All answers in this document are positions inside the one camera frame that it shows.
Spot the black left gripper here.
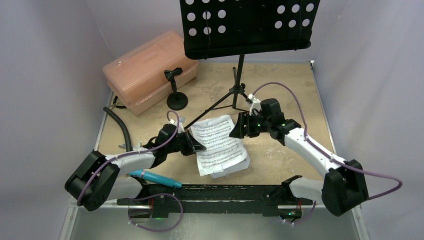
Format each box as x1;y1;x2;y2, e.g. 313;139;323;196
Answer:
165;128;206;156

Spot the sheet music page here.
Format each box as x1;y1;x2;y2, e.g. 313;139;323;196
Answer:
211;155;251;179
190;114;248;177

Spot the black folding music stand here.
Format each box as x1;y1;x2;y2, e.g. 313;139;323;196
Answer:
179;0;320;109

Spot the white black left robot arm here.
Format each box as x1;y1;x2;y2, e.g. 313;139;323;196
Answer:
64;123;206;212

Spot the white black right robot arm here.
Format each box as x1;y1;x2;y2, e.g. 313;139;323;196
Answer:
229;94;369;217

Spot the black microphone desk stand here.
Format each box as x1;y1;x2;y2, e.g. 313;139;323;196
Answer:
164;67;188;111

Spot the pink translucent plastic case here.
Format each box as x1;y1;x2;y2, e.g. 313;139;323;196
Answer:
102;31;199;116

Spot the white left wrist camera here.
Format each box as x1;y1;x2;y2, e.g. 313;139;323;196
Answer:
169;116;186;134

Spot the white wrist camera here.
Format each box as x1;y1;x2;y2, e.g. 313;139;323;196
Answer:
169;116;186;134
245;94;262;116

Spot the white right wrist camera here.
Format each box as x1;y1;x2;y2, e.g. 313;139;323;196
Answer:
245;94;262;116

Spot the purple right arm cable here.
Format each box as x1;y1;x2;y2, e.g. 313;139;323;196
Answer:
250;81;403;226

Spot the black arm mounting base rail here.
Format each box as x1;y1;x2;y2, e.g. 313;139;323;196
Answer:
117;184;313;218

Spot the black rubber hose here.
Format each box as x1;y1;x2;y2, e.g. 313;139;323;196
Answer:
102;106;133;153

